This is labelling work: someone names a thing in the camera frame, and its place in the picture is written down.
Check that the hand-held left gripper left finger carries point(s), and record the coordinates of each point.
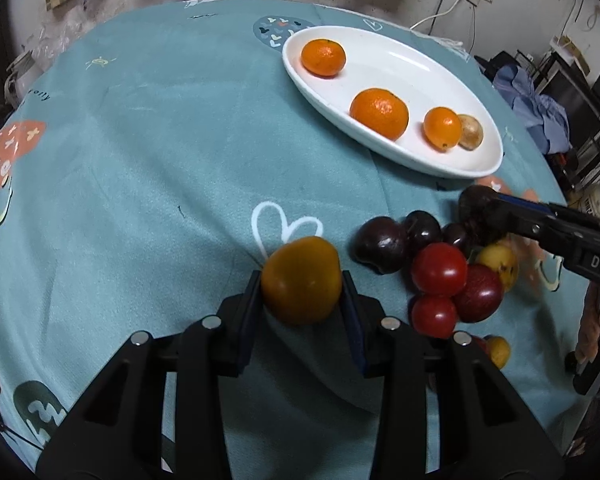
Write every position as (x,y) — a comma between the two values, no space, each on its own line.
(250,320)

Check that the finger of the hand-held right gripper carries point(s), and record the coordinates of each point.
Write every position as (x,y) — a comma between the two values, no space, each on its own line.
(517,232)
(522,204)

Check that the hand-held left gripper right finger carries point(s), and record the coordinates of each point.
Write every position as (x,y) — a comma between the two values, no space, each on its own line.
(353,320)

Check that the yellow plum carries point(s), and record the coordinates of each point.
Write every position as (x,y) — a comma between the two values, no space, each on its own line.
(501,262)

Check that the dark cherry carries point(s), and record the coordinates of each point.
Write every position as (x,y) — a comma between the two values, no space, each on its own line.
(456,237)
(472,205)
(424,229)

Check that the orange-brown tomato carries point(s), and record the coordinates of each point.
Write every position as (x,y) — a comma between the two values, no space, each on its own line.
(300,280)

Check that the red plum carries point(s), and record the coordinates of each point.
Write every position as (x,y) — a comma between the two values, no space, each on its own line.
(480,292)

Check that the large dark plum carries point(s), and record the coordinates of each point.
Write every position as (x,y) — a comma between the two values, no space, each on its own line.
(379,245)

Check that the red tomato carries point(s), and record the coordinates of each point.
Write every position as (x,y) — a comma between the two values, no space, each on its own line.
(433,316)
(439,268)

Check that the small red fruit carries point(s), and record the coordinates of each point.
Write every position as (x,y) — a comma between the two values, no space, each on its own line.
(480,344)

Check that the small yellow fruit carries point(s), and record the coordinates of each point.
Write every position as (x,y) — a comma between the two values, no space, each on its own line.
(498,352)

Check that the white oval plate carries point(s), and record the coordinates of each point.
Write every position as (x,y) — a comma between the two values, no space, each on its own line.
(405,75)

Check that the person's right hand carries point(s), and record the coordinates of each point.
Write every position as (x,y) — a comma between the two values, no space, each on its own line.
(590,325)

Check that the brown longan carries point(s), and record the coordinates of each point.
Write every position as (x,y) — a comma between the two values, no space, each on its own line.
(472,132)

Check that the blue cloth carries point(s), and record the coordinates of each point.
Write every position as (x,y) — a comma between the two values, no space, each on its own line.
(540,115)

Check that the small orange mandarin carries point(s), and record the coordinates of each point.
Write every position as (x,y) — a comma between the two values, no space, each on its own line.
(442,128)

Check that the dark monitor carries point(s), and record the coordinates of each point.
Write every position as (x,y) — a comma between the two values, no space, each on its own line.
(565,85)

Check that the clear plastic bag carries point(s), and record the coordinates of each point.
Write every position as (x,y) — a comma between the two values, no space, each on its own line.
(55,45)

